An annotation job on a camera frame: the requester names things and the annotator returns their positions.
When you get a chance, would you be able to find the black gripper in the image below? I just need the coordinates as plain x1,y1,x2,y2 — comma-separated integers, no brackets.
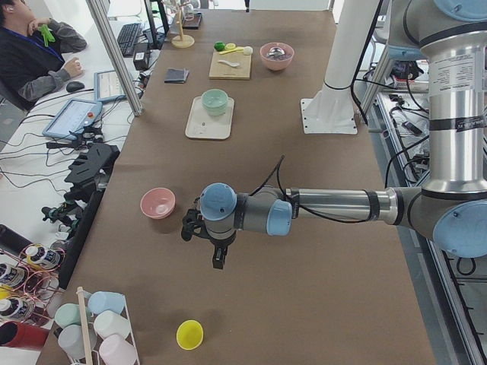
206,227,236,269

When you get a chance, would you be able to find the small pink bowl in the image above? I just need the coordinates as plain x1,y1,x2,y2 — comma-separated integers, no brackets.
140,188,176,219

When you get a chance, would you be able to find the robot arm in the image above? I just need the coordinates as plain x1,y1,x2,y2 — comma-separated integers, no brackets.
182,1,486,269

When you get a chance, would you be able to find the green bowl stack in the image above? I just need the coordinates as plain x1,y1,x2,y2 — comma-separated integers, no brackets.
201,89,228,116

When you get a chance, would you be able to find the white ceramic spoon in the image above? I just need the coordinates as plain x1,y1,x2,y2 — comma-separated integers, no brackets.
217,59,240,68

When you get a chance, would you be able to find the large pink ice bowl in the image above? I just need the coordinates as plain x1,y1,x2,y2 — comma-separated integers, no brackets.
259,42,294,71

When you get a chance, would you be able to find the yellow plastic cup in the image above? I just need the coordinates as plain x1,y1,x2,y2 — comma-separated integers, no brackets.
176,319,204,351

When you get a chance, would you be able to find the blue plastic cup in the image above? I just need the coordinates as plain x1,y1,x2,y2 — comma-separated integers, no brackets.
88,291,125,315

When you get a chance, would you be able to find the white plastic cup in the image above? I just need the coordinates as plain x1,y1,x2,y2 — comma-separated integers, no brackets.
94,310,131,339

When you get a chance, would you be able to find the cream serving tray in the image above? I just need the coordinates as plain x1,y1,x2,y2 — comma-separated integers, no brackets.
185,97,234,140

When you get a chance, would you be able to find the pink plastic cup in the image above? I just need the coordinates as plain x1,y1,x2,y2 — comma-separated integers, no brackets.
99,334,137,365

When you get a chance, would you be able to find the green plastic cup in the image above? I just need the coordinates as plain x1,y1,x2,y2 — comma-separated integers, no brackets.
54,303,81,328

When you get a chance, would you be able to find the grey plastic cup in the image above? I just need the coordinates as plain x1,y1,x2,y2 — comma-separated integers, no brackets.
58,325,85,359

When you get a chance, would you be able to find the bamboo cutting board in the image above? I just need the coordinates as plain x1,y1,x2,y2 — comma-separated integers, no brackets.
208,52,252,81

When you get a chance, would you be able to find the grey folded cloth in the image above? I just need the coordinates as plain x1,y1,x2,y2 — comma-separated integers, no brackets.
164,68,189,84

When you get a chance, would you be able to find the blue teach pendant near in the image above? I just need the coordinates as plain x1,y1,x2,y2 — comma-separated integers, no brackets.
42,99,103,140

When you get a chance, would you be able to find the blue teach pendant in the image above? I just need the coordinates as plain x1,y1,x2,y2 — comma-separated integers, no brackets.
42,99,103,140
94,70,126,103

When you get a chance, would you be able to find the blue teach pendant far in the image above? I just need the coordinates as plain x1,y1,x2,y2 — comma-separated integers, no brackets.
94,70,126,103

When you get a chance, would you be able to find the yellow plastic knife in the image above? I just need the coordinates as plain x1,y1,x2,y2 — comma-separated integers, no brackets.
218,46,244,55

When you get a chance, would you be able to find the green lime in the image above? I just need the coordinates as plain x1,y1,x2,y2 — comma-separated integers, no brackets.
214,42,226,52

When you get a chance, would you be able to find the metal ice scoop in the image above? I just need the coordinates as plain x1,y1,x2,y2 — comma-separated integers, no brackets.
266,46,287,61

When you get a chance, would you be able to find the wooden mug tree stand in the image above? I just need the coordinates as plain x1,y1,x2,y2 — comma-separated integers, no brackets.
166,0,195,49

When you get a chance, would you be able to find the black computer mouse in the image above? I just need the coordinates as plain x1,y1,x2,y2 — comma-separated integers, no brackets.
65,81,85,94

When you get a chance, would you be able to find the red can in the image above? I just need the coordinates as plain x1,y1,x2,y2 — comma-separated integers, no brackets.
1,321,49,351

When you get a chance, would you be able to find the black keyboard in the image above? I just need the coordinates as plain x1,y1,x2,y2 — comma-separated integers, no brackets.
116,23,142,57

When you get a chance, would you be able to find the seated person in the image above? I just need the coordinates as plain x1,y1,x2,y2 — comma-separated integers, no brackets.
1,1,87,111

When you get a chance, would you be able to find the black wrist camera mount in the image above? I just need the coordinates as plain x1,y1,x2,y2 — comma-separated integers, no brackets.
181,208,205,242

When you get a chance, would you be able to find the white wire cup rack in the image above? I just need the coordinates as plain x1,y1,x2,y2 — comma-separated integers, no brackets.
54,288,141,364

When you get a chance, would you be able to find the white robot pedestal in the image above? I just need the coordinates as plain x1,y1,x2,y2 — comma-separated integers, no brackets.
301,0,382,135

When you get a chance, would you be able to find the aluminium frame post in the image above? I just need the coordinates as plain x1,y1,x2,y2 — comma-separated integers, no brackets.
86,0,143,117

